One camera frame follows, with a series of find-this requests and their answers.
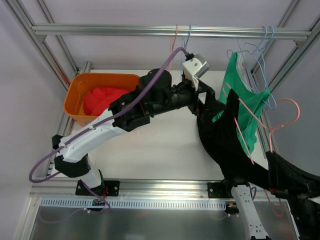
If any black tank top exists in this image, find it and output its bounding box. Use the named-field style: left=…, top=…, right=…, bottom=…
left=197, top=89, right=270, bottom=190

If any blue wire hanger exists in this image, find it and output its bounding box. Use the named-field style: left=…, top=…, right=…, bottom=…
left=253, top=25, right=278, bottom=110
left=180, top=25, right=192, bottom=79

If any pink wire hanger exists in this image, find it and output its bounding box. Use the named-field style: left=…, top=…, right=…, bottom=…
left=168, top=24, right=179, bottom=72

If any pink hanger with black top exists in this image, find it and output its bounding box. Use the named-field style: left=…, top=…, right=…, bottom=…
left=221, top=83, right=301, bottom=217

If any red tank top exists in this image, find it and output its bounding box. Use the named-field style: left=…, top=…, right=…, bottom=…
left=83, top=87, right=129, bottom=116

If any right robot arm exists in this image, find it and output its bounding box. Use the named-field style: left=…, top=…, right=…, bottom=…
left=223, top=151, right=320, bottom=240

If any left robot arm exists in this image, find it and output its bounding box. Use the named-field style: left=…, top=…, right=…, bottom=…
left=52, top=68, right=225, bottom=196

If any green tank top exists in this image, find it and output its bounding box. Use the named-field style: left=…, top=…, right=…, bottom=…
left=218, top=52, right=271, bottom=153

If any blue hanger with green top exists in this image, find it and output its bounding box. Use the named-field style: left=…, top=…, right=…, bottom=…
left=226, top=26, right=272, bottom=110

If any orange plastic bin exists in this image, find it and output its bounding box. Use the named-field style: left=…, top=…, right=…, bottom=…
left=64, top=72, right=140, bottom=127

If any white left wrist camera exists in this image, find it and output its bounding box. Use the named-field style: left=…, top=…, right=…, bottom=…
left=182, top=53, right=210, bottom=92

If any blue empty wire hanger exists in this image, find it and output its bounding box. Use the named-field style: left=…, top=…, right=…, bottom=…
left=253, top=25, right=278, bottom=110

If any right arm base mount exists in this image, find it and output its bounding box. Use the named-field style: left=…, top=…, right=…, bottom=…
left=207, top=182, right=233, bottom=199

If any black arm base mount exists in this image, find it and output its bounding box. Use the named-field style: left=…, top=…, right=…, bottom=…
left=75, top=180, right=120, bottom=197

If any white slotted cable duct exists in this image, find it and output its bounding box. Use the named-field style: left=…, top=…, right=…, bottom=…
left=39, top=197, right=227, bottom=211

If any aluminium hanging rail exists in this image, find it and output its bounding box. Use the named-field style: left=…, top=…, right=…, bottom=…
left=31, top=23, right=312, bottom=41

